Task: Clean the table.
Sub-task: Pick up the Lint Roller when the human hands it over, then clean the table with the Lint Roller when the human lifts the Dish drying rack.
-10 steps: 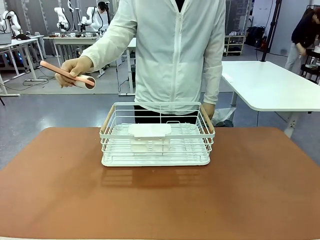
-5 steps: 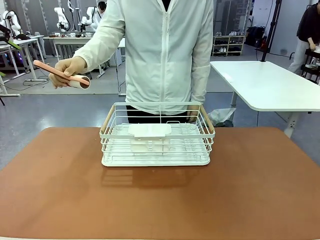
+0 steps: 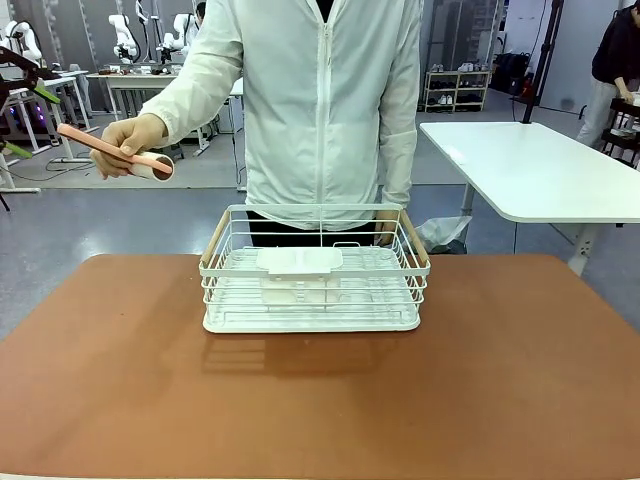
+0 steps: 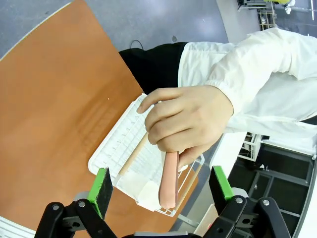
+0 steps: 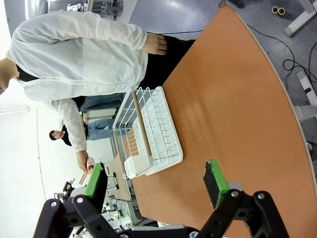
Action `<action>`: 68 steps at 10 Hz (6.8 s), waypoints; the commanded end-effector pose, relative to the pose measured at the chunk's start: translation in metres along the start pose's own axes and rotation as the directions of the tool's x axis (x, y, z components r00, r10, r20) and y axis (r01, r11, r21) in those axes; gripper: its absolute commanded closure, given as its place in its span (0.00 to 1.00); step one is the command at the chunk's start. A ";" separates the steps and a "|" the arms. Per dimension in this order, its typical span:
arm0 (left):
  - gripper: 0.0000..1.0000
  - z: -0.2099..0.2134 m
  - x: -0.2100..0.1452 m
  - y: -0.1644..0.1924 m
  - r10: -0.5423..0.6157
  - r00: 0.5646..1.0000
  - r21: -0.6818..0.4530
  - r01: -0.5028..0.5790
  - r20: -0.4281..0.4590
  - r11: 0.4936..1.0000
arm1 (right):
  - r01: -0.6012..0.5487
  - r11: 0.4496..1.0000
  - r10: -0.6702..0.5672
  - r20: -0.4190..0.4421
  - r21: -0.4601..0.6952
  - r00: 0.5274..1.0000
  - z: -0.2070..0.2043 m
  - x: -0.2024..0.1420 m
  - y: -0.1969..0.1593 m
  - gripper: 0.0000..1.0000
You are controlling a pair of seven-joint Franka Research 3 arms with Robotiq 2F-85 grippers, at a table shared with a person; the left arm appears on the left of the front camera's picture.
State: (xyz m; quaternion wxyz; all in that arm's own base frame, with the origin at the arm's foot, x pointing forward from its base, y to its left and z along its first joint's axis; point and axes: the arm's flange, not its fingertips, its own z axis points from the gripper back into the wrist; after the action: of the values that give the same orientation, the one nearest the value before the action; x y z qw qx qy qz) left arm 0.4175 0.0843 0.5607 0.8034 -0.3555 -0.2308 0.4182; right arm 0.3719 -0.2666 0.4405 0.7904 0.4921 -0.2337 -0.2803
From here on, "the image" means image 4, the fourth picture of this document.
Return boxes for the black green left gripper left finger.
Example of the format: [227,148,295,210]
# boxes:
[34,167,118,238]

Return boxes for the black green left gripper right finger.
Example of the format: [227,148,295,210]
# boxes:
[193,165,292,238]

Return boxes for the pink lint roller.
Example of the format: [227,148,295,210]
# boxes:
[158,148,180,210]

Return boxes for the person's right forearm white sleeve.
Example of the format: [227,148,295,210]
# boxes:
[205,44,317,124]

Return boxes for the person's right hand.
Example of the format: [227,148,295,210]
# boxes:
[136,85,234,170]

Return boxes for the white side table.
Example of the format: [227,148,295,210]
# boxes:
[210,131,248,179]

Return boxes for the white drip tray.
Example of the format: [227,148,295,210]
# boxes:
[88,93,174,216]

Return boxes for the white plastic rack insert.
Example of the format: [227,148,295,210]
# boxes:
[116,171,161,211]

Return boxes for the person's white jacket torso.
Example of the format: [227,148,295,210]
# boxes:
[177,27,317,154]

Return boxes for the person's black trousers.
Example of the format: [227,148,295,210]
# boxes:
[118,42,188,95]

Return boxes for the white wire dish rack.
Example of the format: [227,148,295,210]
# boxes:
[108,94,206,218]

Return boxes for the black floor cable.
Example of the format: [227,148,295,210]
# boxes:
[130,39,145,51]

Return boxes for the white wire cart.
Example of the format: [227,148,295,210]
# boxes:
[257,0,277,31]

